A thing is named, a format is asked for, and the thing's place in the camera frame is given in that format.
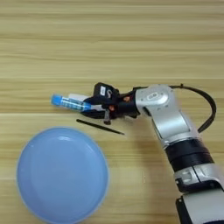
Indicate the round blue plate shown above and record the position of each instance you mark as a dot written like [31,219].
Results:
[61,178]

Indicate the blue glue stick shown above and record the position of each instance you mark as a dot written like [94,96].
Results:
[68,102]

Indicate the black box with white label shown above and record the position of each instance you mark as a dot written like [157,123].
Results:
[104,91]

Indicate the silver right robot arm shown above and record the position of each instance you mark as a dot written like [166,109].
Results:
[175,122]

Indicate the thin black stick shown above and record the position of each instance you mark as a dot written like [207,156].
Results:
[99,126]

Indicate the white rectangular plastic device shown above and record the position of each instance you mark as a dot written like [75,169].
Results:
[77,96]

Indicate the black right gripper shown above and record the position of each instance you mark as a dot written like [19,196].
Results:
[124,106]

